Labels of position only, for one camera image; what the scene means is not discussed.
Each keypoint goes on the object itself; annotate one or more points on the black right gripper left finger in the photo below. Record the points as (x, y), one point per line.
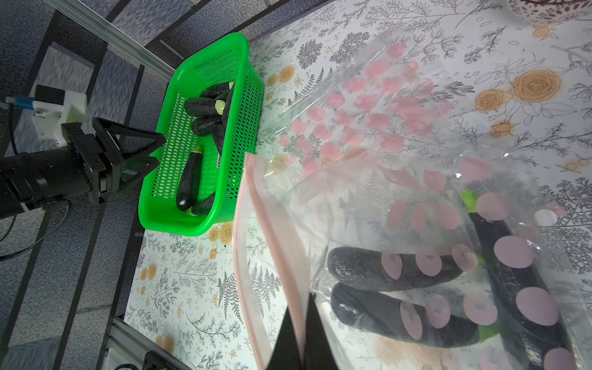
(285, 354)

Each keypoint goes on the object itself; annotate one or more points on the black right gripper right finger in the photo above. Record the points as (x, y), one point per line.
(318, 355)

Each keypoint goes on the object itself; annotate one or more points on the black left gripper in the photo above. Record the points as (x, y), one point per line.
(84, 167)

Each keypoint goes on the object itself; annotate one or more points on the long eggplant stem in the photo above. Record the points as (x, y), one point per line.
(402, 321)

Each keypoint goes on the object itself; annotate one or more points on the clear pink-dotted zip-top bag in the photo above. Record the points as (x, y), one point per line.
(386, 174)

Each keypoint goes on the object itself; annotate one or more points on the large eggplant front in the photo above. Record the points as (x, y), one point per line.
(530, 324)

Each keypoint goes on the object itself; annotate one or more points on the long eggplant centre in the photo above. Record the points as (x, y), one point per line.
(204, 126)

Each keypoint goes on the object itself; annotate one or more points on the green plastic basket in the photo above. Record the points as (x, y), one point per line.
(224, 61)

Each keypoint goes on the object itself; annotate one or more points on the floral patterned table mat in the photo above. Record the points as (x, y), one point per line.
(527, 86)

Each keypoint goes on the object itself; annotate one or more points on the small patterned bowl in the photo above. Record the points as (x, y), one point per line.
(549, 13)

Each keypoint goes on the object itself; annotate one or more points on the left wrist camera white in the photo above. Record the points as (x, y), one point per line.
(51, 108)

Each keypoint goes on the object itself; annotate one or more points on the small eggplant at basket wall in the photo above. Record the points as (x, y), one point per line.
(188, 188)

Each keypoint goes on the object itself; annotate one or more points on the aluminium frame post left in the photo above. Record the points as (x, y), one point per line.
(105, 30)

